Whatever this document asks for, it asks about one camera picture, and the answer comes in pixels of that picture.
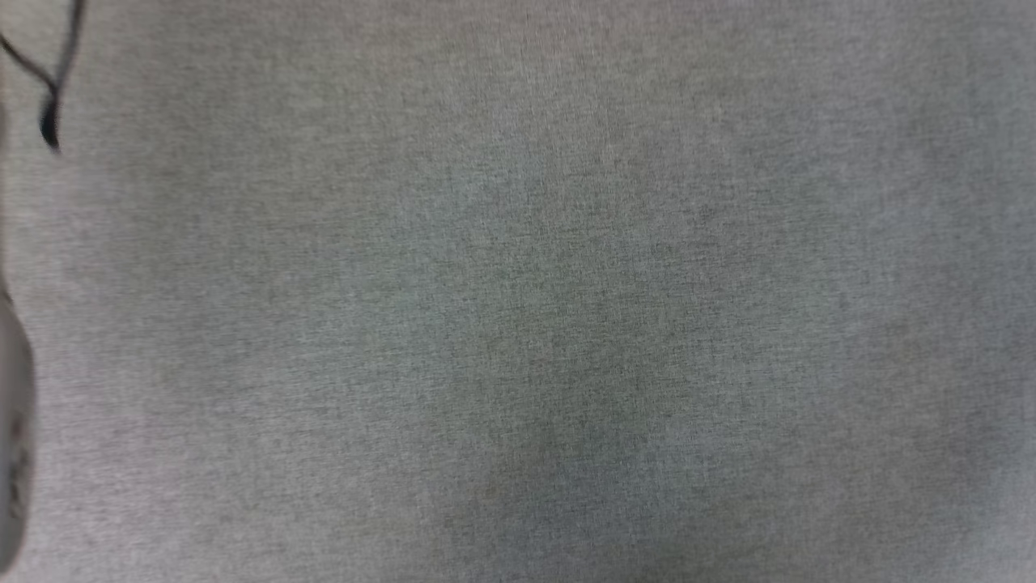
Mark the grey fabric sofa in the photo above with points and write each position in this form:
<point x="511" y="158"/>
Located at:
<point x="550" y="308"/>

